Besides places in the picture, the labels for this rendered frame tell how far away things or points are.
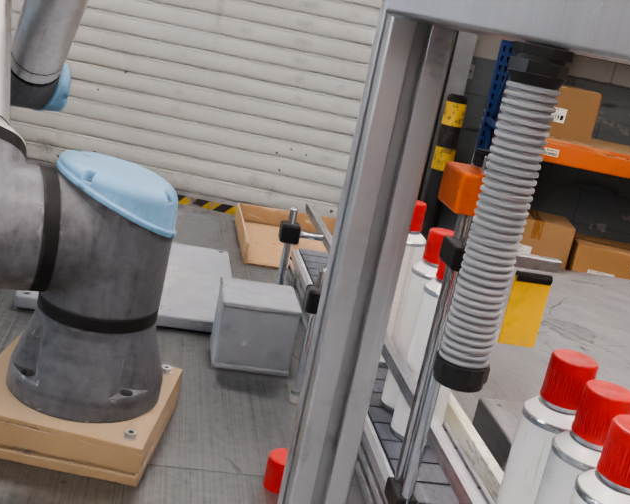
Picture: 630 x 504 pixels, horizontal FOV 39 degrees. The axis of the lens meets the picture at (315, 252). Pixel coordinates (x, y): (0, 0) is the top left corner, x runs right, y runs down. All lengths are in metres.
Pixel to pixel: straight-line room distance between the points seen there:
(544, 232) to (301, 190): 1.40
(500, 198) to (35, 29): 0.84
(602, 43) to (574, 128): 3.98
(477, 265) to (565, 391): 0.15
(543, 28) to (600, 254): 4.12
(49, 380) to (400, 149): 0.41
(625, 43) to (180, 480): 0.57
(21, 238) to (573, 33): 0.49
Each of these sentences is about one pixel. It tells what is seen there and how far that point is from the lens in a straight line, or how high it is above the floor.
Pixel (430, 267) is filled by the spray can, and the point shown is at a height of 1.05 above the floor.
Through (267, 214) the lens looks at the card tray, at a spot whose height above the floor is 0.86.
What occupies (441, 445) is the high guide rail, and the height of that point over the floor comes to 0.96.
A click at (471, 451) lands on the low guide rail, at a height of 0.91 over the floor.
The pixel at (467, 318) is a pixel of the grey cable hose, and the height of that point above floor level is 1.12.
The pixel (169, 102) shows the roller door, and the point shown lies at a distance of 5.13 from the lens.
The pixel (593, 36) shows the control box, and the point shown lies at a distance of 0.54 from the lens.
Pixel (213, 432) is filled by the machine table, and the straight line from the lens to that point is 0.98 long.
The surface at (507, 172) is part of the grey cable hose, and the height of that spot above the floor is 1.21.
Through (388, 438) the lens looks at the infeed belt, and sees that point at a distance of 0.93.
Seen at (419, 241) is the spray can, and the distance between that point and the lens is 1.07.
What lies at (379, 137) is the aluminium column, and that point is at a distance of 0.62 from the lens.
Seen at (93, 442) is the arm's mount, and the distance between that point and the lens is 0.86.
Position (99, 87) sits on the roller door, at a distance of 5.23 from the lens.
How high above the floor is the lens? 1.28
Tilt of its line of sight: 15 degrees down
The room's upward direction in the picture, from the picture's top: 12 degrees clockwise
